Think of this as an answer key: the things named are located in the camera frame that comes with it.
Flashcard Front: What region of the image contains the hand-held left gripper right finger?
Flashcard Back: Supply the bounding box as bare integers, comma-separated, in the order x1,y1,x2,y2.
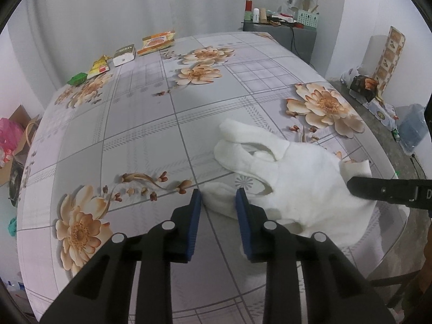
235,188,395,324

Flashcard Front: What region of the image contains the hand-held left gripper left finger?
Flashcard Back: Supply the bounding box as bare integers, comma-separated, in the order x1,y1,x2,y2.
40,189,203,324

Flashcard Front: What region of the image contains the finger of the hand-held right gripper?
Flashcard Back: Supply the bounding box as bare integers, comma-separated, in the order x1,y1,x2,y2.
347,175,432,210

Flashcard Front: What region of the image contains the white cloth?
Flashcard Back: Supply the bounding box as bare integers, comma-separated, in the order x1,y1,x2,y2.
202,119,383,245

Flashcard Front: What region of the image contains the empty blue water jug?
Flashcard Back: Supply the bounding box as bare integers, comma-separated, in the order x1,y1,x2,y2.
398,104,428,155

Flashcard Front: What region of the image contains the white printed carton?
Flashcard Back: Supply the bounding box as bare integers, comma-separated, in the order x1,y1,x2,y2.
366,99,399,128

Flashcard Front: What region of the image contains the dark printed box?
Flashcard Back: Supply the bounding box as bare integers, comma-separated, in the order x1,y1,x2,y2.
349,76,379,104

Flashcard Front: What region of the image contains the white plastic bag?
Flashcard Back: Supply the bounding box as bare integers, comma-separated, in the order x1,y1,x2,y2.
339,66,364,86

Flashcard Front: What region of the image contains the tile pattern roll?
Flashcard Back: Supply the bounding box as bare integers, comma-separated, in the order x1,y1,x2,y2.
374,25,406,92

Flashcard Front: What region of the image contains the grey side cabinet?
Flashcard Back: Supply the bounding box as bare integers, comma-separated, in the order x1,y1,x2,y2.
243,20,319,65

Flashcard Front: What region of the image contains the round dark appliance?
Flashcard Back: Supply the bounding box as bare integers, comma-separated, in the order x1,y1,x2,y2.
7,165,25,207

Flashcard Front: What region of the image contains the small white box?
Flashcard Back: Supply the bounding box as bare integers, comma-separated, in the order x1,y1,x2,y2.
112,44,137,67

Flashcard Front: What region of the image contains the yellow packet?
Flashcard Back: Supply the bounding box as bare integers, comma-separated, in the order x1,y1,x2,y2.
87,55,111,78

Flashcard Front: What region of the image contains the orange noodle packet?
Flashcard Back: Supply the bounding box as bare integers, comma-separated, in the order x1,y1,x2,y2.
137,31,177,56

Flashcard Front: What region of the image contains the brown cardboard box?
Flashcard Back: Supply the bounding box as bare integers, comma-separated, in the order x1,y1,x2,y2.
0,104,43,187

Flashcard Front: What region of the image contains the small green packet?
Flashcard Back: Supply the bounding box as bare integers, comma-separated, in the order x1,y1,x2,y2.
67,72,89,86

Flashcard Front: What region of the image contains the clear plastic bottle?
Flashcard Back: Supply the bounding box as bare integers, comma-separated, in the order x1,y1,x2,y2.
6,273,26,291

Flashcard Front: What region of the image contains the green desk calendar box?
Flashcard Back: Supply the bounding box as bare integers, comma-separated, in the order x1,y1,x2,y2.
296,9,320,29

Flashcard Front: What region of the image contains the pink plastic bag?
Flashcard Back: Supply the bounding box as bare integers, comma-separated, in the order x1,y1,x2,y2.
0,117,26,156

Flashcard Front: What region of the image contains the white curtain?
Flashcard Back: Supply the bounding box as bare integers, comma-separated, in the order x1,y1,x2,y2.
27,0,257,85

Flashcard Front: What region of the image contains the black cable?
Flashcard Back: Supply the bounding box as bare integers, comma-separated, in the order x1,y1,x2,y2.
290,28,313,65

